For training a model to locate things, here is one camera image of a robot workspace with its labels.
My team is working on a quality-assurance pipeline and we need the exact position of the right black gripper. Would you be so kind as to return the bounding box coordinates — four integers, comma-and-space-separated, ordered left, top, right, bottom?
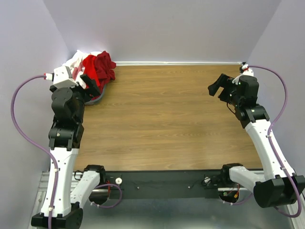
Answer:
208, 73, 242, 107

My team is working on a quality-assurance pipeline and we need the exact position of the bright red t-shirt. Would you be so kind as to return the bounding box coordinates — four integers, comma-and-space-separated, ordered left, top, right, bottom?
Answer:
82, 54, 100, 91

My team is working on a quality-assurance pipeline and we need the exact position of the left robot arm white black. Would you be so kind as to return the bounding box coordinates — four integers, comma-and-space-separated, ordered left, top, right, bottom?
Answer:
31, 74, 106, 229

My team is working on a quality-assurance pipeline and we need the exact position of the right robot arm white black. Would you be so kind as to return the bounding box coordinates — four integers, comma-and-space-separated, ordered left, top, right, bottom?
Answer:
208, 74, 305, 208

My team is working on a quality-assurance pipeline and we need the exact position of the grey laundry basket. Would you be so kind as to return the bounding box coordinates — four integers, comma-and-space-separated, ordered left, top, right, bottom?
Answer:
85, 85, 107, 106

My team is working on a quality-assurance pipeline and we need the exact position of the dark red t-shirt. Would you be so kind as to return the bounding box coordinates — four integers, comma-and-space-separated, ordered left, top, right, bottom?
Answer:
94, 51, 116, 87

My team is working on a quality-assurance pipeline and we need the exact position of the white t-shirt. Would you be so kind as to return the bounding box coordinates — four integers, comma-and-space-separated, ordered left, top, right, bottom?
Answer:
63, 50, 101, 85

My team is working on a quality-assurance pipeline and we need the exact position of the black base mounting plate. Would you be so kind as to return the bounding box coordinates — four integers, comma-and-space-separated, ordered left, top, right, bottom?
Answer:
105, 169, 237, 199

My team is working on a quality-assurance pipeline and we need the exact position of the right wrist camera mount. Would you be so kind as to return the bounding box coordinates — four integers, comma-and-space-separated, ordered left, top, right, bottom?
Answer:
232, 63, 254, 85

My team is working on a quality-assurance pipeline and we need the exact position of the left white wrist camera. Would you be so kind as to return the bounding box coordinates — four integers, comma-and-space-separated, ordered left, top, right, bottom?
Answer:
44, 66, 78, 88

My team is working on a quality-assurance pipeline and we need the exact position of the aluminium extrusion frame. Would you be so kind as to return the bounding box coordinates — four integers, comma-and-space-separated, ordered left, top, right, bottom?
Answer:
28, 170, 79, 229

